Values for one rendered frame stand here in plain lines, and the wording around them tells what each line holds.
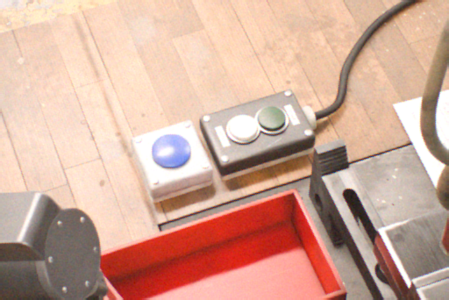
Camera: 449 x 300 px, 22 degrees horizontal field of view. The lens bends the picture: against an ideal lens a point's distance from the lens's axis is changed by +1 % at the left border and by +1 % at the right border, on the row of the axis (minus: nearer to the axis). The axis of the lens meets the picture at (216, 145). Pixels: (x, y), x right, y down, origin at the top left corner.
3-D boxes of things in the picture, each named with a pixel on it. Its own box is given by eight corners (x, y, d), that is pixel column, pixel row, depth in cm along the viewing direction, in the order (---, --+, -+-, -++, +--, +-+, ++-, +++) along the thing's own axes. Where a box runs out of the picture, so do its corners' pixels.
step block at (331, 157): (308, 195, 118) (314, 146, 111) (334, 186, 119) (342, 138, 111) (333, 246, 115) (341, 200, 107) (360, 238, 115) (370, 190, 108)
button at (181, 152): (146, 149, 119) (146, 139, 117) (183, 138, 120) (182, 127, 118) (160, 180, 117) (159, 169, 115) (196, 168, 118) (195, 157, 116)
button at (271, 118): (253, 121, 121) (253, 110, 119) (278, 113, 122) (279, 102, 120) (263, 142, 119) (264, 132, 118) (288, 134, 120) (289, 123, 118)
